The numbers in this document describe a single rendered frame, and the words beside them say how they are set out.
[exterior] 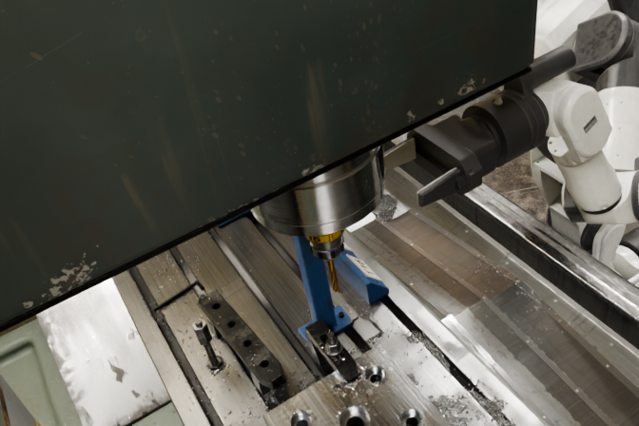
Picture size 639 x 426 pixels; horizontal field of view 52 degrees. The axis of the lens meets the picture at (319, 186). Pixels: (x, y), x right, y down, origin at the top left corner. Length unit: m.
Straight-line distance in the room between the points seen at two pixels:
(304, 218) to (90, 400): 1.10
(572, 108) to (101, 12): 0.63
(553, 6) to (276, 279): 0.78
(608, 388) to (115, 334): 1.12
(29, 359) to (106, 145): 1.53
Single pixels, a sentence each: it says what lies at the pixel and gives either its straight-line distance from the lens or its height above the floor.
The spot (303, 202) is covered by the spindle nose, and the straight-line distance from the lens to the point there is 0.64.
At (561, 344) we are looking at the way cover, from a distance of 1.50.
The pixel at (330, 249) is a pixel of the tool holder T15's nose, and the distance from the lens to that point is 0.77.
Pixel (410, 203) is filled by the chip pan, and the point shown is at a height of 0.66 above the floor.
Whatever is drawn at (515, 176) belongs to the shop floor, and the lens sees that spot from 3.05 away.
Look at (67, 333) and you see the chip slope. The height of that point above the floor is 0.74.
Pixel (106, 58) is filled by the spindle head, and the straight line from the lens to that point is 0.44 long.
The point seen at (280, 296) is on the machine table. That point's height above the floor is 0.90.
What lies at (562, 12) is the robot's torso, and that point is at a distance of 1.31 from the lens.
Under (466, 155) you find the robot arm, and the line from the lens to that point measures 0.80.
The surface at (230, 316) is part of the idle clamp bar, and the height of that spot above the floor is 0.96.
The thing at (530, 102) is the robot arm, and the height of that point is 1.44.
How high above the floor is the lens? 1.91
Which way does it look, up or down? 38 degrees down
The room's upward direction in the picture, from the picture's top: 11 degrees counter-clockwise
